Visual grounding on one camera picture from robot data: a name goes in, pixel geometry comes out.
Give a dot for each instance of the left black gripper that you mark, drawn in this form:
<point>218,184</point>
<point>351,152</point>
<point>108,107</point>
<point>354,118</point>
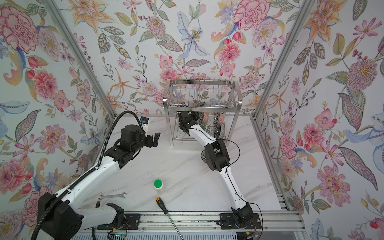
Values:
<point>150,142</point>

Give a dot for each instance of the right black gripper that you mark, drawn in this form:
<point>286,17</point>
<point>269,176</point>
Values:
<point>197,115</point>

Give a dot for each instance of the olive leaf pattern bowl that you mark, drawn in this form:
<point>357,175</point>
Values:
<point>206,117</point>

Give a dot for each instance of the green leaf bowl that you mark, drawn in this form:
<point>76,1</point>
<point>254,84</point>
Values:
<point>206,127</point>

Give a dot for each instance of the pink leaf pattern bowl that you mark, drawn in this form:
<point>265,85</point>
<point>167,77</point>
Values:
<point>221,118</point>

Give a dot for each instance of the dark blue patterned bowl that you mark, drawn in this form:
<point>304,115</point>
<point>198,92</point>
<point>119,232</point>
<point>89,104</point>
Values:
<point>219,128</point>

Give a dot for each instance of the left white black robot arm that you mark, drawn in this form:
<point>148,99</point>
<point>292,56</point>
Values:
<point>61,216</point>

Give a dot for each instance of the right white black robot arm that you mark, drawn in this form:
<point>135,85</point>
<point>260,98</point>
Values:
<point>217,158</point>

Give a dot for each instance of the stainless steel dish rack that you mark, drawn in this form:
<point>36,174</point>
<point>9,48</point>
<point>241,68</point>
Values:
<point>211,96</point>

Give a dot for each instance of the green cap white bottle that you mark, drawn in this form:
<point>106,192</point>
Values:
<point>159,186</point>

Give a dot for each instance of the silver wrench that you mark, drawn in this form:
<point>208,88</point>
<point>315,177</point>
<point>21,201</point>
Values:
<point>122,196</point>

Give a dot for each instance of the black yellow screwdriver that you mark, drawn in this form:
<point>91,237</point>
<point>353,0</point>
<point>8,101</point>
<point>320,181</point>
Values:
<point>162,206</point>

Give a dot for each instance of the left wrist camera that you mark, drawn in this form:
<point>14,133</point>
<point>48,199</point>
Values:
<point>145,123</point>

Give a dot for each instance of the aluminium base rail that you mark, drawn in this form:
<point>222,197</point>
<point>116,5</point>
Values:
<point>269,221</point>

